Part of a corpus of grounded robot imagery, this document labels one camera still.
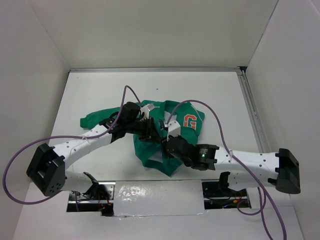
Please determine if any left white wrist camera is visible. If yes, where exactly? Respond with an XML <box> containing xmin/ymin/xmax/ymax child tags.
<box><xmin>140</xmin><ymin>103</ymin><xmax>155</xmax><ymax>120</ymax></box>

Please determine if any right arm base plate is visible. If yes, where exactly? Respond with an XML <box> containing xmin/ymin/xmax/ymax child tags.
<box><xmin>202</xmin><ymin>181</ymin><xmax>251</xmax><ymax>210</ymax></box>

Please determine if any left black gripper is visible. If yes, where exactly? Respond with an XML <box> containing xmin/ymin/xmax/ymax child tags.
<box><xmin>126</xmin><ymin>116</ymin><xmax>160</xmax><ymax>144</ymax></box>

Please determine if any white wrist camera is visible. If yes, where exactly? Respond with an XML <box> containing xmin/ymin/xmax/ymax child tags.
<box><xmin>164</xmin><ymin>120</ymin><xmax>181</xmax><ymax>141</ymax></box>
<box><xmin>140</xmin><ymin>103</ymin><xmax>155</xmax><ymax>120</ymax></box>

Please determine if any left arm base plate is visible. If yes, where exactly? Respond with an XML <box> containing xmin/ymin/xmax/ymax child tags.
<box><xmin>66</xmin><ymin>181</ymin><xmax>116</xmax><ymax>217</ymax></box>

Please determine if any green zip jacket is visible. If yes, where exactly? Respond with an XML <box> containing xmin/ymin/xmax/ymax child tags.
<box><xmin>80</xmin><ymin>99</ymin><xmax>205</xmax><ymax>177</ymax></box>

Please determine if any aluminium frame rail back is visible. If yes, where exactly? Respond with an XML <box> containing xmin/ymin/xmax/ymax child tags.
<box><xmin>69</xmin><ymin>67</ymin><xmax>244</xmax><ymax>75</ymax></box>

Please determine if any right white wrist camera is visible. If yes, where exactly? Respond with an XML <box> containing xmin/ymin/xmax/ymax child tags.
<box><xmin>164</xmin><ymin>120</ymin><xmax>181</xmax><ymax>141</ymax></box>

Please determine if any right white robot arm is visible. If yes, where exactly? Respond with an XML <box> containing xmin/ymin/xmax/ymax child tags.
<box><xmin>162</xmin><ymin>135</ymin><xmax>301</xmax><ymax>196</ymax></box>

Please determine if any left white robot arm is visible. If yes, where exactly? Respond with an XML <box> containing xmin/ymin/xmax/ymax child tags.
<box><xmin>26</xmin><ymin>102</ymin><xmax>160</xmax><ymax>200</ymax></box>

